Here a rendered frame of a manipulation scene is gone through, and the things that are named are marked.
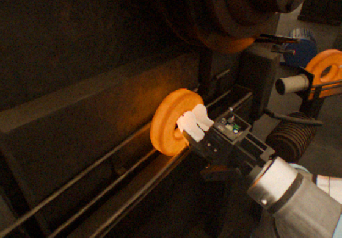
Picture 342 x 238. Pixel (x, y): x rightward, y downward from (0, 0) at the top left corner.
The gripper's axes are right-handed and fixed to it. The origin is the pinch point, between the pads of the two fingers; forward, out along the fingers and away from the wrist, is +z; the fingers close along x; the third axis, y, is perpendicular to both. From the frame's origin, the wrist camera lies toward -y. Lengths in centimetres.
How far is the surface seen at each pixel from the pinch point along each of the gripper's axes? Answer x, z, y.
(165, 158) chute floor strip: 3.5, -2.1, -11.6
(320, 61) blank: -56, -14, 2
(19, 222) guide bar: 34.2, 2.8, -5.5
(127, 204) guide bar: 19.2, -6.1, -6.6
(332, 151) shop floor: -116, -48, -67
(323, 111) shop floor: -161, -32, -72
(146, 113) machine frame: 4.7, 5.4, -1.0
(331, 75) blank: -63, -19, -3
